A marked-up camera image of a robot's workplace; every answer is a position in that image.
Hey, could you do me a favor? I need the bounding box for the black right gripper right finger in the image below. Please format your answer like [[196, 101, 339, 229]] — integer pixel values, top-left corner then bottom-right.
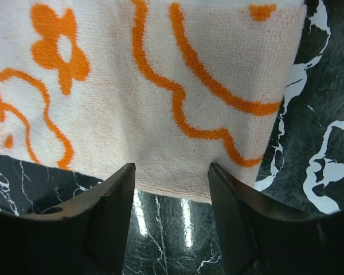
[[208, 163, 344, 274]]

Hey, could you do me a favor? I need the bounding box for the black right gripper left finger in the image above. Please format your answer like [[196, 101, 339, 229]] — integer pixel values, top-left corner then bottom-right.
[[0, 163, 136, 274]]

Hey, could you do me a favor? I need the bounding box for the orange white towel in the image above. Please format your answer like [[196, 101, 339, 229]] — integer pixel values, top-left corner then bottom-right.
[[0, 1, 307, 202]]

